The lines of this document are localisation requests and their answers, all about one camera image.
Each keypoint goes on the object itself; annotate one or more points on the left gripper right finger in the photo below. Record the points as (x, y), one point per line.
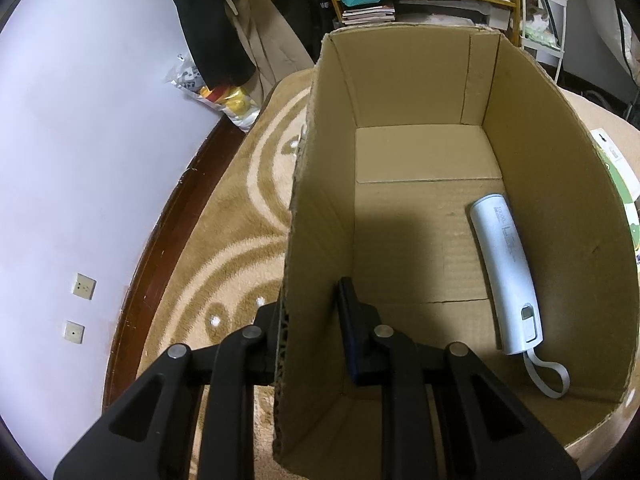
(444, 413)

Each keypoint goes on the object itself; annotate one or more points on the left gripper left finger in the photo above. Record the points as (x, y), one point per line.
(186, 400)

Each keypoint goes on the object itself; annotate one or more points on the white flashlight with strap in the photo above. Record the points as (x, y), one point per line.
(513, 291)

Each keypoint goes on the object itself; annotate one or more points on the cardboard box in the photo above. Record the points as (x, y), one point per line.
(326, 426)

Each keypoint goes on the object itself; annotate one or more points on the beige patterned rug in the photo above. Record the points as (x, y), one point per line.
(225, 259)

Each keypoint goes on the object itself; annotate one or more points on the plastic bag with toys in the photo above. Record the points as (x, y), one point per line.
(231, 101)

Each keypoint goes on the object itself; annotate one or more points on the beige trench coat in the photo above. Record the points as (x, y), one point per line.
(271, 44)

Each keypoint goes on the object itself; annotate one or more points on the left stack of books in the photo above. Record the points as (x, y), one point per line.
(368, 15)

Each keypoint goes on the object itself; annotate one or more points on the white metal cart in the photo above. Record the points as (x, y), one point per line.
(543, 33)

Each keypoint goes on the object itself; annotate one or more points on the black hanging coat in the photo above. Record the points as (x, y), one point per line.
(213, 42)

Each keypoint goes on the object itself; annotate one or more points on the lower wall socket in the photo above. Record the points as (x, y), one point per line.
(73, 332)

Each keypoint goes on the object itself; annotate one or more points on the wall socket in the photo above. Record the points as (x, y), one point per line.
(84, 286)
(73, 332)

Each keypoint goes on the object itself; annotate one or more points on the upper wall socket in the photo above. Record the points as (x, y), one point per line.
(84, 286)

